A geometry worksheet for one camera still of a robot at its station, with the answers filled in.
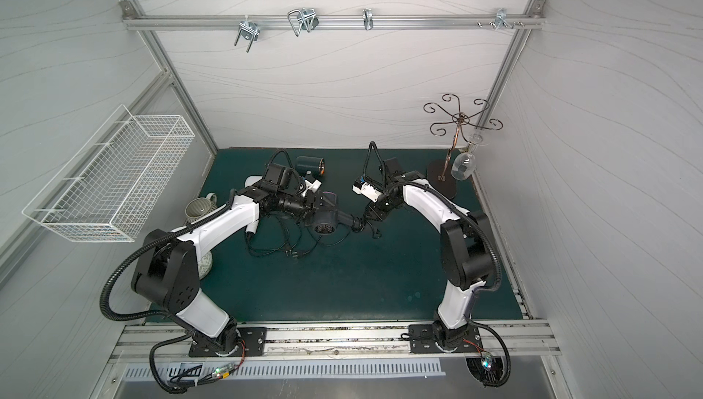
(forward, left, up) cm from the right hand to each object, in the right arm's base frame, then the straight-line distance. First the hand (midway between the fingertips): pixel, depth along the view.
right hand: (370, 210), depth 91 cm
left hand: (-9, +10, +10) cm, 17 cm away
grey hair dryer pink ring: (-10, +12, +12) cm, 20 cm away
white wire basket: (-13, +67, +25) cm, 72 cm away
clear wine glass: (+12, -30, +11) cm, 34 cm away
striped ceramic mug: (+2, +63, -5) cm, 63 cm away
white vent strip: (-43, +2, -9) cm, 44 cm away
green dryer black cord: (-11, +27, -8) cm, 30 cm away
